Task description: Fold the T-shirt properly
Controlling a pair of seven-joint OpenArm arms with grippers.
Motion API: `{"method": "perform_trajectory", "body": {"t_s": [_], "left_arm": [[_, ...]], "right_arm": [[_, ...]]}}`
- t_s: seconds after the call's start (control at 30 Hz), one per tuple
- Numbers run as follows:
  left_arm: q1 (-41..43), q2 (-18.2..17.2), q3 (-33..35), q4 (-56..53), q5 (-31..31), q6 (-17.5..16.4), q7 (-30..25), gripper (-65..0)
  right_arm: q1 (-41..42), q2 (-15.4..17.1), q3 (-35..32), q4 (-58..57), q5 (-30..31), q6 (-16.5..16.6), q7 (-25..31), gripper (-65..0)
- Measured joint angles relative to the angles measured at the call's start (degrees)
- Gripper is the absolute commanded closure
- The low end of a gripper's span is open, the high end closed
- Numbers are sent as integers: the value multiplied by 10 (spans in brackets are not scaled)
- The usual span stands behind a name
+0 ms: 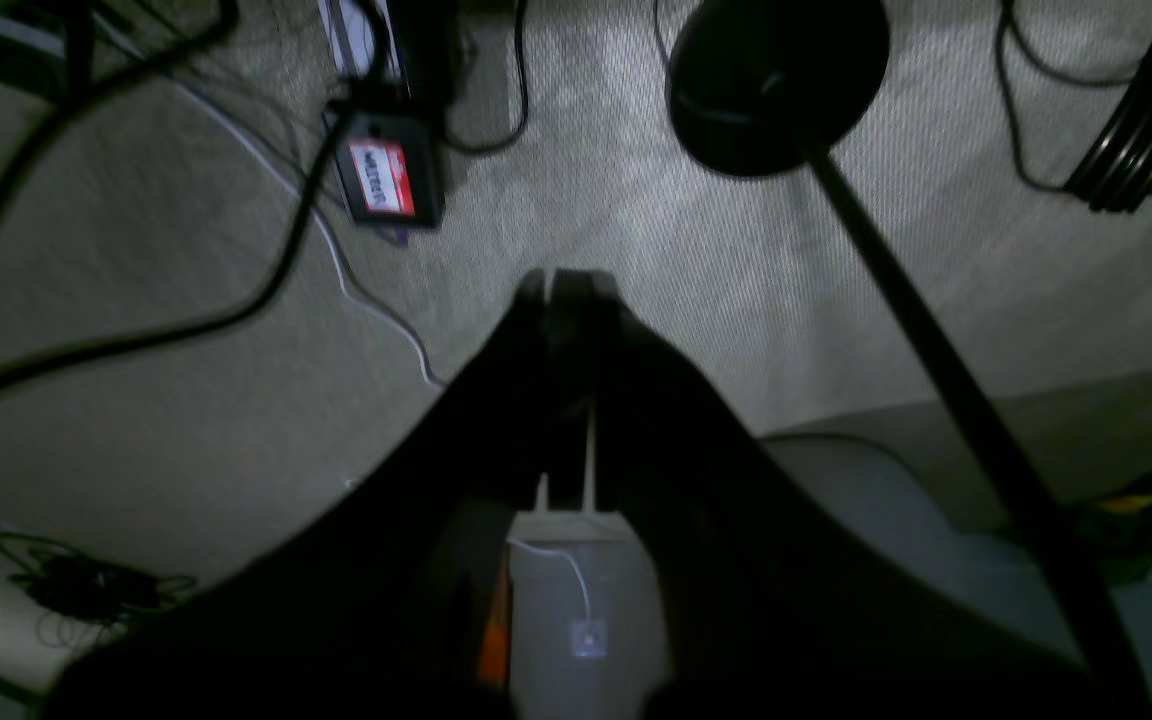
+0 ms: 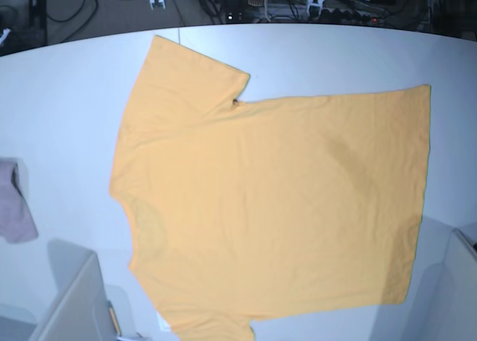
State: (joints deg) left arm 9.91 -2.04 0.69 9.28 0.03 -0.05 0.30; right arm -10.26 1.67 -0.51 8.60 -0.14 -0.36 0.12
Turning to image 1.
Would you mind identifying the black round lamp base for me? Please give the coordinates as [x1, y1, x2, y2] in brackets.
[666, 1, 892, 179]

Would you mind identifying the black box red label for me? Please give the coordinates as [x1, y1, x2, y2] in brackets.
[329, 106, 445, 232]

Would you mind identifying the thick black cable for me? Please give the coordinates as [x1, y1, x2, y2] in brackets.
[0, 0, 357, 420]

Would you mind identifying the thin white cable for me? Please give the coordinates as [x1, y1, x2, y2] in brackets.
[96, 10, 447, 389]

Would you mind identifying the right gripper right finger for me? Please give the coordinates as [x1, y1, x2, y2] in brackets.
[548, 270, 1115, 719]

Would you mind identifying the coiled black cable bundle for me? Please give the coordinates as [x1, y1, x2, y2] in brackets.
[0, 530, 199, 641]

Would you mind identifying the black lamp pole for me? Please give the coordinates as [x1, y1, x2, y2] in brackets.
[799, 141, 1152, 719]

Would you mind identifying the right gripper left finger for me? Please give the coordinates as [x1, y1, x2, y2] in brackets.
[44, 270, 547, 719]

